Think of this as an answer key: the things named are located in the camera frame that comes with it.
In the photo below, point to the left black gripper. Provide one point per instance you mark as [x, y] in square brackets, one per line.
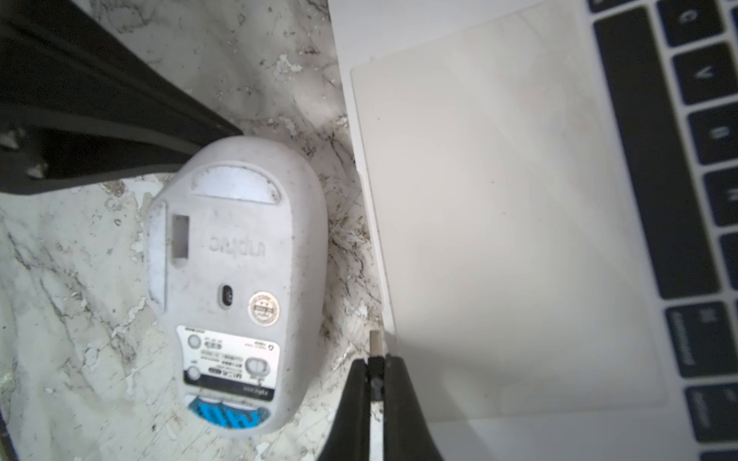
[78, 107]

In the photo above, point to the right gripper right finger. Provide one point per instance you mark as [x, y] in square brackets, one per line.
[406, 433]

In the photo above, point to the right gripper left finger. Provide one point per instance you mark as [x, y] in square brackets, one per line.
[349, 437]

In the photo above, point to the silver laptop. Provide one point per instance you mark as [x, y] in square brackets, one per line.
[551, 188]

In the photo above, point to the white wireless mouse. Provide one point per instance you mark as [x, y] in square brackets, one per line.
[236, 263]

